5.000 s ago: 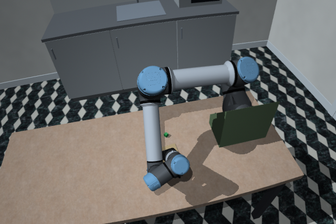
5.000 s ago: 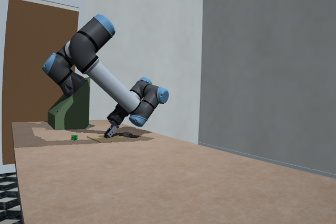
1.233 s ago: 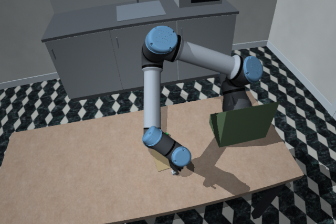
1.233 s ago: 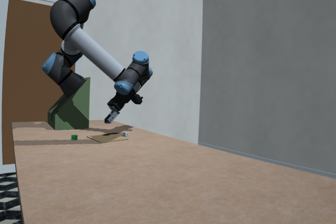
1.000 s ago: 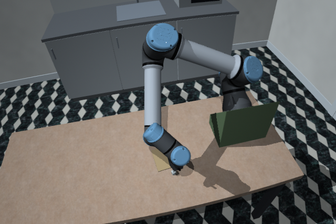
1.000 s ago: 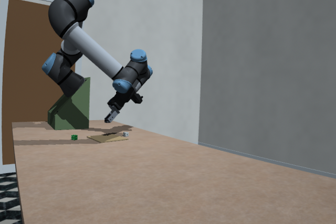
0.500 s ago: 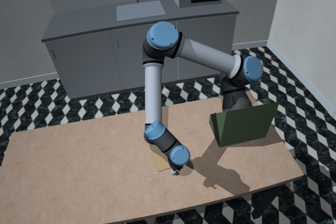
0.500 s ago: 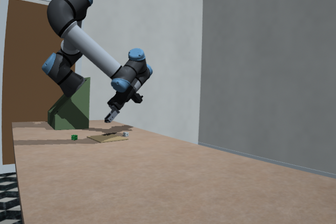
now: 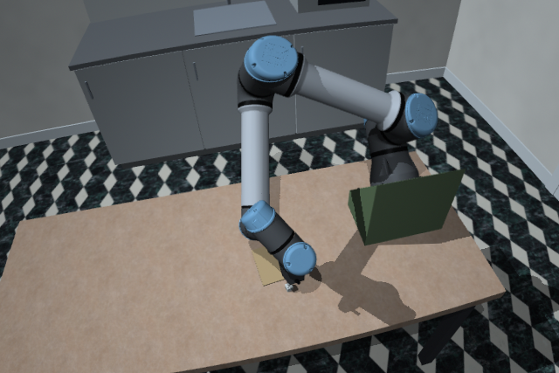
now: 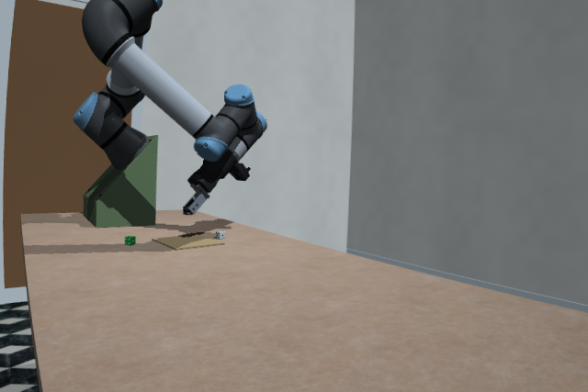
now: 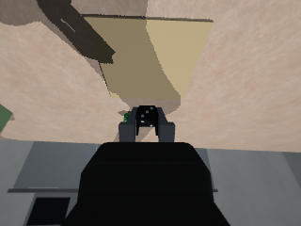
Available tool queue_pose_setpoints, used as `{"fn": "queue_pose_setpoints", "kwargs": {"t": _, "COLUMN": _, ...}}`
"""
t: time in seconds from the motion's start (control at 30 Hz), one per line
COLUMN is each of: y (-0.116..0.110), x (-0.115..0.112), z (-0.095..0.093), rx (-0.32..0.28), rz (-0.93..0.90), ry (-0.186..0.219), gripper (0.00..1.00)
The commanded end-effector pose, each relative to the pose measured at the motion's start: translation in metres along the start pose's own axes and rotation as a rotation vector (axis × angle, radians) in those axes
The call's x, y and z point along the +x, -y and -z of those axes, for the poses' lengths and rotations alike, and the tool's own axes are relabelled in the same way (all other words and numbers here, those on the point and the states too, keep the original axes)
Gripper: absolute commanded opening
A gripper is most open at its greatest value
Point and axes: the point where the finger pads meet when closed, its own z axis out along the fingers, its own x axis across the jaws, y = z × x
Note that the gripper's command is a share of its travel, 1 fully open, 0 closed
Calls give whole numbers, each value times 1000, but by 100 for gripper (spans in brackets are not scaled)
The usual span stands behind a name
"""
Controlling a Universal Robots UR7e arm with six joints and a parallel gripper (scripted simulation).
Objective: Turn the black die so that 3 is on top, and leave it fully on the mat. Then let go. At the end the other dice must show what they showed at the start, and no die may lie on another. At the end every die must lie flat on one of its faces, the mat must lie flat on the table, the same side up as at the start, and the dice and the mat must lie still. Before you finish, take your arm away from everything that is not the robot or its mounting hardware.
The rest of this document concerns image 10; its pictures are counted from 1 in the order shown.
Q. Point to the tan flat mat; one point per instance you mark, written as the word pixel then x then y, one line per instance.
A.
pixel 187 242

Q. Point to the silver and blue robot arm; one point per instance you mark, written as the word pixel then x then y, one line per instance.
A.
pixel 106 25

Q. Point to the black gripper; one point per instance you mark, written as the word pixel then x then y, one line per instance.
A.
pixel 207 176

